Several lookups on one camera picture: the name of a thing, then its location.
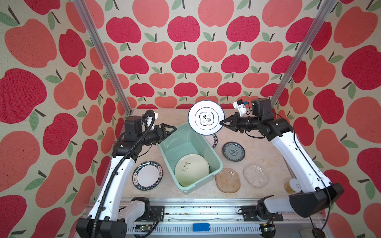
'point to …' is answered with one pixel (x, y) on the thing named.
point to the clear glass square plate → (256, 174)
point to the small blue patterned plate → (233, 151)
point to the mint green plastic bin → (184, 142)
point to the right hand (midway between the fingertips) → (221, 125)
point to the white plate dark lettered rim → (216, 141)
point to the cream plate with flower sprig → (190, 168)
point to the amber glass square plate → (227, 180)
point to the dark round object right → (318, 233)
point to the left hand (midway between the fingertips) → (174, 133)
